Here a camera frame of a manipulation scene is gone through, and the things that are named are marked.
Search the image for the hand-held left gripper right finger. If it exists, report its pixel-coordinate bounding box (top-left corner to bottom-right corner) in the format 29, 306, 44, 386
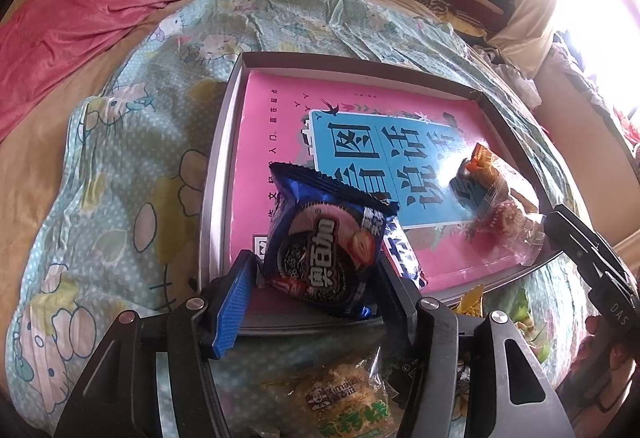
377, 258, 576, 438

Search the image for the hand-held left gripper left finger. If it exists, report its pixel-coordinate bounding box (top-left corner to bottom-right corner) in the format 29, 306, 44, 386
52, 249, 257, 438

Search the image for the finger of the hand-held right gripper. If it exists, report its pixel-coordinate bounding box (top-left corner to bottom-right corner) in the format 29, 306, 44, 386
544, 205, 640, 314

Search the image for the dark blue wafer bar packet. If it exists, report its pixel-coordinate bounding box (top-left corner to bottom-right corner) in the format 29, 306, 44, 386
385, 223, 430, 291

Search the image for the yellow bread packet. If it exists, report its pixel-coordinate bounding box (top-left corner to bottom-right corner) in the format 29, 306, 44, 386
452, 285, 486, 316

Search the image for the clear candied snack packet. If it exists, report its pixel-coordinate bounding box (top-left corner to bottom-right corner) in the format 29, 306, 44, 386
450, 143, 548, 266

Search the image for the round biscuit packet green label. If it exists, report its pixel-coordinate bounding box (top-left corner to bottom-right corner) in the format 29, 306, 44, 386
510, 288, 556, 364

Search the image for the blue cookie packet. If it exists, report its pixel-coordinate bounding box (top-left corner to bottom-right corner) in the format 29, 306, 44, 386
262, 161, 401, 319

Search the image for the brown crispy snack packet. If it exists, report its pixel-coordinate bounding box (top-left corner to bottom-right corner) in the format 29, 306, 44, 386
257, 348, 406, 438

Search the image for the dark cardboard box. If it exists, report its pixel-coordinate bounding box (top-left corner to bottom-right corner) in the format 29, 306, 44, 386
197, 50, 561, 334

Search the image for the person's right hand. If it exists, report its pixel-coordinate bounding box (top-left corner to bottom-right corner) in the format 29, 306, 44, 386
575, 315, 640, 419

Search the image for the white crumpled cloth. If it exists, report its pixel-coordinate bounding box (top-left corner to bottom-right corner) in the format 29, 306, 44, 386
475, 45, 541, 109

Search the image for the pink book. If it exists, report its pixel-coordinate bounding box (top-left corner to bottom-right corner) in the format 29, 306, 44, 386
227, 68, 543, 294

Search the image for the bed with beige sheet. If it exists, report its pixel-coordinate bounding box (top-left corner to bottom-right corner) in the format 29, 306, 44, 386
0, 0, 601, 438

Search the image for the cream curtain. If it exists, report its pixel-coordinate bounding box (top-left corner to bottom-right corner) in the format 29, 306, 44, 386
487, 0, 576, 54

